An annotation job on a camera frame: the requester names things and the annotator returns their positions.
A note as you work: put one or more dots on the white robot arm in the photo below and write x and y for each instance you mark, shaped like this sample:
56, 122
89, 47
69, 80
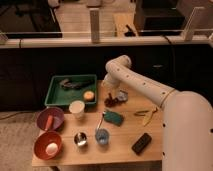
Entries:
187, 118

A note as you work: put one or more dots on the dark object in tray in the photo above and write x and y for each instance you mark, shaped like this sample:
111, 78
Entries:
68, 84

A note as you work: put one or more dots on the green plastic tray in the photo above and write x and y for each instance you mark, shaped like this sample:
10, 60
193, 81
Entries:
56, 96

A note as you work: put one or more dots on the orange fruit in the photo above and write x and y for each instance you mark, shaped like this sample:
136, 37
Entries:
88, 95

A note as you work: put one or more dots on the green sponge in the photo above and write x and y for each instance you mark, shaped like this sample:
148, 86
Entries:
113, 117

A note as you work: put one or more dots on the white paper cup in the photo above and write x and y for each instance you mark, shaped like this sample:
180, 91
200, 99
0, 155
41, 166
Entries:
77, 109

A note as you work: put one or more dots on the yellow-green pliers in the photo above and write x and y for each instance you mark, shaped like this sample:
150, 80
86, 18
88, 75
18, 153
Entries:
147, 115

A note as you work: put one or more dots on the blue cup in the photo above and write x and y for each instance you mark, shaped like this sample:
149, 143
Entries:
102, 136

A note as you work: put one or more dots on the purple bowl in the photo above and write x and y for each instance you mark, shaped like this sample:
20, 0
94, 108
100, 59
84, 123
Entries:
57, 114

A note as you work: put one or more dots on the small steel cup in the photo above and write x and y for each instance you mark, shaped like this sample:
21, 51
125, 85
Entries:
80, 139

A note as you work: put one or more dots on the orange carrot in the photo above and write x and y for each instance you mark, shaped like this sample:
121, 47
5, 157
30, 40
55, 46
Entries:
49, 122

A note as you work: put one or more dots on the black rectangular block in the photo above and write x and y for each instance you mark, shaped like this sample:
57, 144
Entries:
141, 143

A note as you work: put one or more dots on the red bowl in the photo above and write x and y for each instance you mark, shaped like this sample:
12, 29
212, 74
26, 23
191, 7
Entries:
43, 141

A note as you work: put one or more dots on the white egg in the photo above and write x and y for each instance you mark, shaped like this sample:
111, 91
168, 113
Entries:
51, 149

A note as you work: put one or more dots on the white post left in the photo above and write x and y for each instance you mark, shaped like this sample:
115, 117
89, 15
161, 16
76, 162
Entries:
94, 21

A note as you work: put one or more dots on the white post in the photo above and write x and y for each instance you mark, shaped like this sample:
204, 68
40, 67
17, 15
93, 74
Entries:
190, 27
94, 21

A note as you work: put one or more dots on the white post right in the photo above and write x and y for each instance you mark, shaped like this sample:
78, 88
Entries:
190, 27

